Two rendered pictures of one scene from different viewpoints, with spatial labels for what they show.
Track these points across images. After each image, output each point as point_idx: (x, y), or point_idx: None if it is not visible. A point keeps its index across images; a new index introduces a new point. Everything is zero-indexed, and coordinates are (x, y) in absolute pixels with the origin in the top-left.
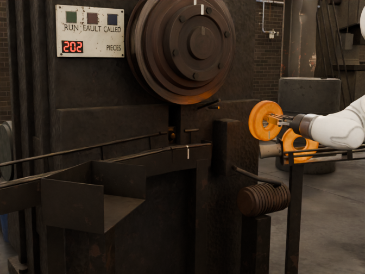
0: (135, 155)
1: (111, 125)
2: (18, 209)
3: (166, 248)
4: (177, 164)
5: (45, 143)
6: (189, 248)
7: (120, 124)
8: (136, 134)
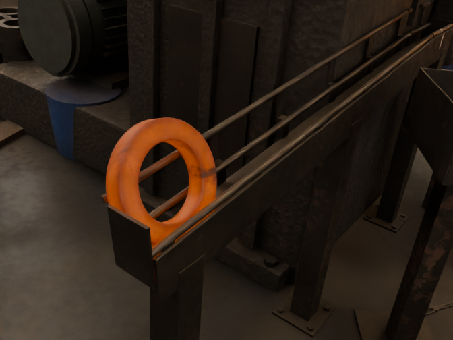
0: (412, 50)
1: (379, 3)
2: (329, 152)
3: (370, 162)
4: (432, 57)
5: (284, 34)
6: (396, 159)
7: (385, 1)
8: (391, 15)
